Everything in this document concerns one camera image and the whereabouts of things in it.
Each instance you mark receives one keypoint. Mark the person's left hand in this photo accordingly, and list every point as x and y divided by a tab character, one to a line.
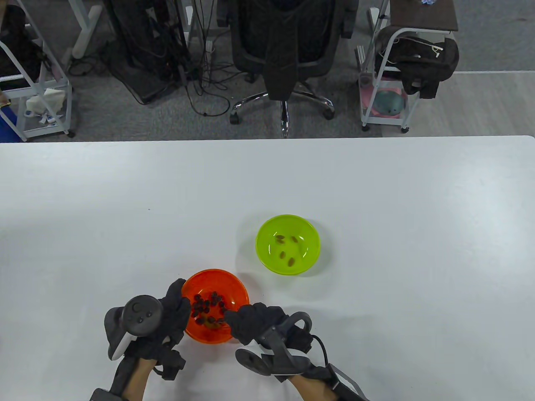
175	307

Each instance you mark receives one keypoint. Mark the person's right hand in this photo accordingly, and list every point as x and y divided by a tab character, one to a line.
255	321

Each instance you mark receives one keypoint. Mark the pile of dark raisins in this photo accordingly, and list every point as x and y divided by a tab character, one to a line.
207	309

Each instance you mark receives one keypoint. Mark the black white handheld controller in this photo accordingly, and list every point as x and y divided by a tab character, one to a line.
140	311
259	361

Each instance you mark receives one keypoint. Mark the orange plastic bowl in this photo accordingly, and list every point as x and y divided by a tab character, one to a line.
217	280

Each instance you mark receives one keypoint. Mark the green plastic bowl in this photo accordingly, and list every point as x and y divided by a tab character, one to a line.
267	250

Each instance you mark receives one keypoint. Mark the person's left forearm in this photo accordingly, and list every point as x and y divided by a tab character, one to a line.
136	378

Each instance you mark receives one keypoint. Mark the person's right forearm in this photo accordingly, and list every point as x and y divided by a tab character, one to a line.
311	388

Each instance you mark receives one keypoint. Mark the white metal cart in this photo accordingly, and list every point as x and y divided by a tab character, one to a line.
58	85
382	121

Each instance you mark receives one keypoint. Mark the white plastic bag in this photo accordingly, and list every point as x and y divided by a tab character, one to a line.
44	102

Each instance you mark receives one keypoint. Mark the pink teal plastic basin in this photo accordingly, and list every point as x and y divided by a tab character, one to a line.
388	102

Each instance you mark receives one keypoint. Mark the white power strip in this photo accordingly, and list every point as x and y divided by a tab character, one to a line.
209	44

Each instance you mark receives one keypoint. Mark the black computer tower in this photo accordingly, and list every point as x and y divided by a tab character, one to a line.
142	41

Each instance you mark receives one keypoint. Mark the black office chair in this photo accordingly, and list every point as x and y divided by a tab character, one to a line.
282	41

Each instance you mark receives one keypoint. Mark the white desk leg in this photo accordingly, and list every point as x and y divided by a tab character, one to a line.
83	29
376	16

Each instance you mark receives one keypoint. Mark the black bag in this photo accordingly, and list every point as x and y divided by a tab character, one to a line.
16	50

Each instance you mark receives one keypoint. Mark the black backpack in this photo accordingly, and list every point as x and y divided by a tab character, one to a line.
418	62

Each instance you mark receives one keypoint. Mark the brown wooden side table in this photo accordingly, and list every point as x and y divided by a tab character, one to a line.
422	14

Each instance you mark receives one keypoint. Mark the black wrist camera unit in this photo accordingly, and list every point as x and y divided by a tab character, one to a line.
115	378
347	384

